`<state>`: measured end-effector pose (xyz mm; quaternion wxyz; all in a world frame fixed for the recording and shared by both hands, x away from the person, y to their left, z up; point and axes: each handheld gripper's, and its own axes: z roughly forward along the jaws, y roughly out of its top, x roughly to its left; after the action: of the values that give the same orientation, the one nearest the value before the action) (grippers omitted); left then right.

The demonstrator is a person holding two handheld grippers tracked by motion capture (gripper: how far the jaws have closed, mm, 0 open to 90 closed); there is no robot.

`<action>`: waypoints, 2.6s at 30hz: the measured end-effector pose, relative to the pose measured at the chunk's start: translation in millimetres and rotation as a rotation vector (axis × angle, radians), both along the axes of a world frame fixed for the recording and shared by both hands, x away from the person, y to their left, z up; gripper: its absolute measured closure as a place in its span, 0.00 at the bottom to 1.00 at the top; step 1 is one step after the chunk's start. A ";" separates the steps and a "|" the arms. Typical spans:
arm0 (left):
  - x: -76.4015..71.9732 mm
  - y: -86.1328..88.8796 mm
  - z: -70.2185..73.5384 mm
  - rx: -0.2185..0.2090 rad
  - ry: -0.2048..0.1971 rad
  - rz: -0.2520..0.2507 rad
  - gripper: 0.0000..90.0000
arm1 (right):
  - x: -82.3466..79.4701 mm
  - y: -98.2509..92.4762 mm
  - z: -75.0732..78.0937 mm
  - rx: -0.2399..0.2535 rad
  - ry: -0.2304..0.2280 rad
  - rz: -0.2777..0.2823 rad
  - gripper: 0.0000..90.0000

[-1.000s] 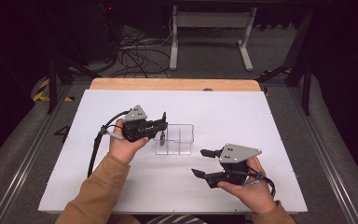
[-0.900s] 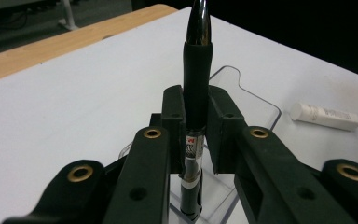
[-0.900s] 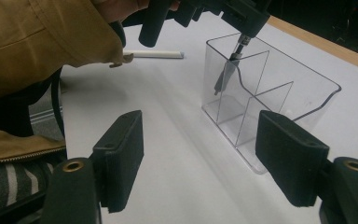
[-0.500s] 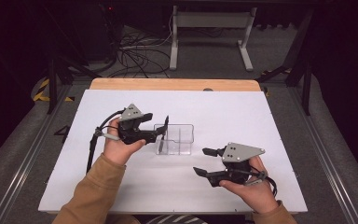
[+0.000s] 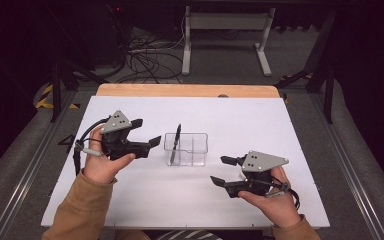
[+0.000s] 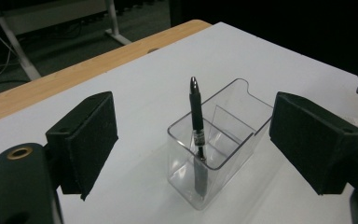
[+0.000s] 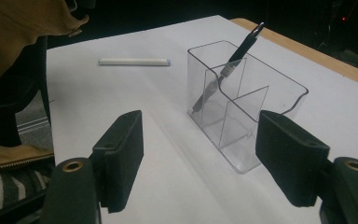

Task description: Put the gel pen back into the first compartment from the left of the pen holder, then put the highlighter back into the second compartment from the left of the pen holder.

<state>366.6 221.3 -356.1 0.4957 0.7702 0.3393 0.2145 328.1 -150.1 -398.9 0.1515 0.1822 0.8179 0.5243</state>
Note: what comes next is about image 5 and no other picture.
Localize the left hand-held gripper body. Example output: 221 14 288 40
99 109 151 161

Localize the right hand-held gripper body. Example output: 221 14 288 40
224 150 290 198

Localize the black pen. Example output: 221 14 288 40
169 123 183 165

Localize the clear plastic container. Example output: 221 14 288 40
163 131 210 167

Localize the person's left hand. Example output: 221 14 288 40
82 125 137 185

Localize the person's right hand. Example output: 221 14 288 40
237 165 303 229

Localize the white table sheet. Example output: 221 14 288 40
40 95 331 230

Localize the wooden table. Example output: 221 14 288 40
95 83 281 99

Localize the person's striped clothing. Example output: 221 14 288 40
153 229 225 240

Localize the yellow black floor tape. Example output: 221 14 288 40
34 83 81 110

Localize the black metal stand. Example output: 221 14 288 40
273 9 337 125
44 4 110 124

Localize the white metal stand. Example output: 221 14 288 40
181 5 277 77

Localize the left hand-held gripper cable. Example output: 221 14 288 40
72 116 110 177

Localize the hand-held gripper cable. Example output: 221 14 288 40
266 175 302 212
72 116 110 177

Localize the right hand-held gripper cable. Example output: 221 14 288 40
266 175 302 212

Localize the bundle of floor cables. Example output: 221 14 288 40
114 14 195 85

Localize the metal floor rail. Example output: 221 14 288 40
307 93 384 240
0 89 78 240

